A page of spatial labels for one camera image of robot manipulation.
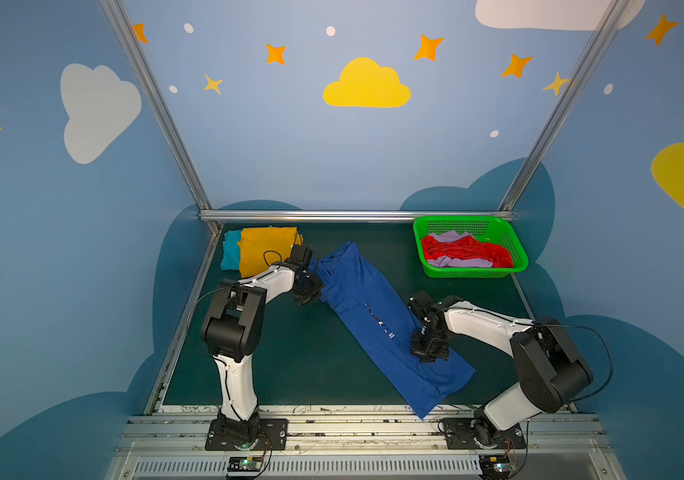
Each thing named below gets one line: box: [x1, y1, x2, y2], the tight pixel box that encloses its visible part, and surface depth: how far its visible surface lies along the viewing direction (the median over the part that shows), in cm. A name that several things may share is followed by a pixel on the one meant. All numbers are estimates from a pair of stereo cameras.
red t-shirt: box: [421, 235, 514, 268], surface depth 110 cm
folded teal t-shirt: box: [220, 230, 241, 271], surface depth 110 cm
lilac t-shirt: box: [427, 230, 493, 268], surface depth 103 cm
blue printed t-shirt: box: [311, 242, 476, 419], surface depth 96 cm
